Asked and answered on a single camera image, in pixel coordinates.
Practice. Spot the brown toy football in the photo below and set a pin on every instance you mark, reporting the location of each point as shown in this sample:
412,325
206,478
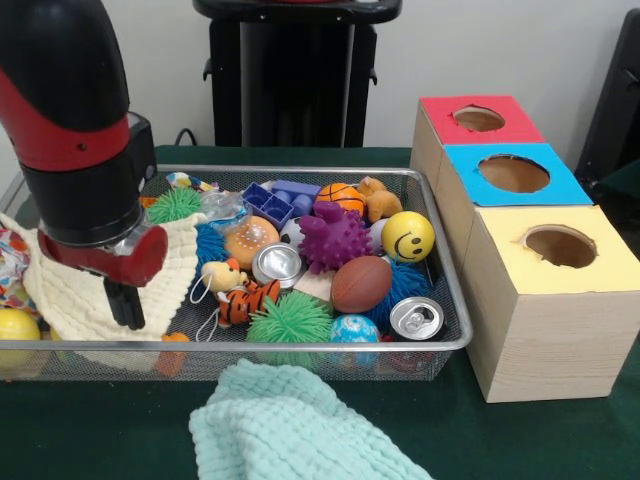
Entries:
360,283

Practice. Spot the plain yellow ball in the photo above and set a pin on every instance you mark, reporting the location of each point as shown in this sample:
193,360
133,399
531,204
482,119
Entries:
15,328

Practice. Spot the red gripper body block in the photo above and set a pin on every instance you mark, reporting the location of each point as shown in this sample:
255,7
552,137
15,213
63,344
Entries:
125,260

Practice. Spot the wooden box with three holes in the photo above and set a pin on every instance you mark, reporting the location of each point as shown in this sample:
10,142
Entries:
550,330

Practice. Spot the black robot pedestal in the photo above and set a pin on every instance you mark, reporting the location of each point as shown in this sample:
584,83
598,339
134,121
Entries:
290,80

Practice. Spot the green spiky ball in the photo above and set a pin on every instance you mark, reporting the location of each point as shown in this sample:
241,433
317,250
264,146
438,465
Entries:
290,320

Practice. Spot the orange plastic tray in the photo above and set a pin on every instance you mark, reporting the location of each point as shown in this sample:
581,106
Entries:
148,201

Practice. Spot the mint green knitted cloth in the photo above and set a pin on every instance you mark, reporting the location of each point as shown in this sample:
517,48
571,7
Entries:
290,425

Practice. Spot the silver drink can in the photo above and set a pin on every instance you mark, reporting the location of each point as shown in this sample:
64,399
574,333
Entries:
417,318

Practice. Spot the orange toy basketball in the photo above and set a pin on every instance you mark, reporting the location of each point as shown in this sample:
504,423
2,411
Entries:
342,196

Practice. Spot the purple spiky ball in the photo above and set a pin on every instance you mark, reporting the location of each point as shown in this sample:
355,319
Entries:
335,238

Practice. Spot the blue globe ball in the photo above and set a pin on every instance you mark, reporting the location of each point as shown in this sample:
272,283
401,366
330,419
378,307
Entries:
355,328

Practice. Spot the orange tiger plush toy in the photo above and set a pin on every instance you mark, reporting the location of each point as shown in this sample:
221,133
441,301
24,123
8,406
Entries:
245,300

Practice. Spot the cream knitted cloth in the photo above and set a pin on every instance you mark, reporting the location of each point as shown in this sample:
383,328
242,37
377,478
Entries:
180,250

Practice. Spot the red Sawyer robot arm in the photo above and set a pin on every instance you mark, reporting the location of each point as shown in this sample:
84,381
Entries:
60,100

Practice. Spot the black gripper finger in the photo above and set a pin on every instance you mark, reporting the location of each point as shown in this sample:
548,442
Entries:
114,300
134,305

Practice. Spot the yellow smiley face ball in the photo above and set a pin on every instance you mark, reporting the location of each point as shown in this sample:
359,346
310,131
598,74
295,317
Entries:
408,238

